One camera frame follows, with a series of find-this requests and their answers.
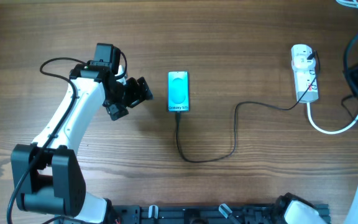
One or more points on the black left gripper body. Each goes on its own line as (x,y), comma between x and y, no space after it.
(127,95)

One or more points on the white USB charger plug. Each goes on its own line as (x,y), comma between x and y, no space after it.
(301,62)

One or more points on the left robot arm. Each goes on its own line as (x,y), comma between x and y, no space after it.
(46,173)

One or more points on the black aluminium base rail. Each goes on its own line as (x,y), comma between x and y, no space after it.
(246,214)

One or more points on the white power strip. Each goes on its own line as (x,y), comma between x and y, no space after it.
(306,88)

